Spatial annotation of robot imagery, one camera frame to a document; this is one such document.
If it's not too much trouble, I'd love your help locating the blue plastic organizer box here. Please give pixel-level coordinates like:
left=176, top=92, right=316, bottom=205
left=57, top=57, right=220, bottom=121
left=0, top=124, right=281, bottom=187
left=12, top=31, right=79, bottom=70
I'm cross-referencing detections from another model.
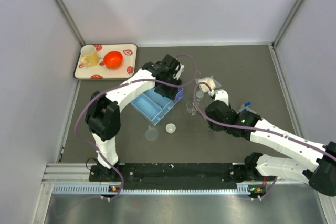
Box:
left=131, top=88, right=184, bottom=126

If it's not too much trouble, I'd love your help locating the clear test tube rack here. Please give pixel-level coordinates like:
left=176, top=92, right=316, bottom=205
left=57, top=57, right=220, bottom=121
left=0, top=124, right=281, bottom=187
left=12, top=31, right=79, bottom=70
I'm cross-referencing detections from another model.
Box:
left=237, top=104, right=257, bottom=114

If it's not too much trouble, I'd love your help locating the glass beaker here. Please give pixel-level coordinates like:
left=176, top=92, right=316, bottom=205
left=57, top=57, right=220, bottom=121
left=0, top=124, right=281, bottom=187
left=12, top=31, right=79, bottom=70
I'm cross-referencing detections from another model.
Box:
left=186, top=100, right=198, bottom=116

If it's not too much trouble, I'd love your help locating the small glass bottle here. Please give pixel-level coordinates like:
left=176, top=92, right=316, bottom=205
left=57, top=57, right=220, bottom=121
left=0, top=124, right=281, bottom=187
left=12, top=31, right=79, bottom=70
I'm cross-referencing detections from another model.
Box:
left=196, top=90, right=204, bottom=101

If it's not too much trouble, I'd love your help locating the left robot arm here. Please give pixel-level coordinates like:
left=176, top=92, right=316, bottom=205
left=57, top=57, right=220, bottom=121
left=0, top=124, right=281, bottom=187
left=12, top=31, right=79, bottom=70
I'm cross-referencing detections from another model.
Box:
left=85, top=62, right=184, bottom=180

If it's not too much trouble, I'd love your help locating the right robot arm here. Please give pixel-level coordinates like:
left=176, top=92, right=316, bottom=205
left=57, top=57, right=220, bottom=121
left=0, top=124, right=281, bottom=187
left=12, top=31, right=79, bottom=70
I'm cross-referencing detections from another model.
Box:
left=205, top=101, right=335, bottom=197

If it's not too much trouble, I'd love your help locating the white plastic funnel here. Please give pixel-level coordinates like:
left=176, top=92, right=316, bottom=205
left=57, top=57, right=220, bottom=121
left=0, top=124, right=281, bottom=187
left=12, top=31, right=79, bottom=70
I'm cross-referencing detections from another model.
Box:
left=165, top=123, right=176, bottom=134

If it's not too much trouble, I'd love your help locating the strawberry pattern tray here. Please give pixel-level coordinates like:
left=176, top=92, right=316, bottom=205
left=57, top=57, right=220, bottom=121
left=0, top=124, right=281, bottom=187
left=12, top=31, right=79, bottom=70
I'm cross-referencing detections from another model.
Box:
left=73, top=44, right=138, bottom=79

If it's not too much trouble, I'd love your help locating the orange bowl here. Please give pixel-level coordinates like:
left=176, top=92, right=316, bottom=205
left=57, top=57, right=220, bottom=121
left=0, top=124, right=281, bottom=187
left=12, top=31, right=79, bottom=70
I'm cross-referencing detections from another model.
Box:
left=103, top=51, right=123, bottom=69

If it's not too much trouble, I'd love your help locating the yellow mug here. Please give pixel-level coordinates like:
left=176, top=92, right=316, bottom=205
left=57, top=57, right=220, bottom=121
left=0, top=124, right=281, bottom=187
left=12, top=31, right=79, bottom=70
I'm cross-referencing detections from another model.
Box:
left=80, top=45, right=99, bottom=66

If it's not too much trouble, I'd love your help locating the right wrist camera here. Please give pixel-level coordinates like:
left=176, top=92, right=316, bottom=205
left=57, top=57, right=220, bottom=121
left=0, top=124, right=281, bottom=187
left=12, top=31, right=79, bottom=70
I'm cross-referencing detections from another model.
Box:
left=208, top=89, right=229, bottom=105

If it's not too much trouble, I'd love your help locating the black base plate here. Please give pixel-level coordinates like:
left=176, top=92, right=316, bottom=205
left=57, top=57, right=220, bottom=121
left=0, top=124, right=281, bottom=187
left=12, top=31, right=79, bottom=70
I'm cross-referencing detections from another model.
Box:
left=89, top=163, right=265, bottom=190

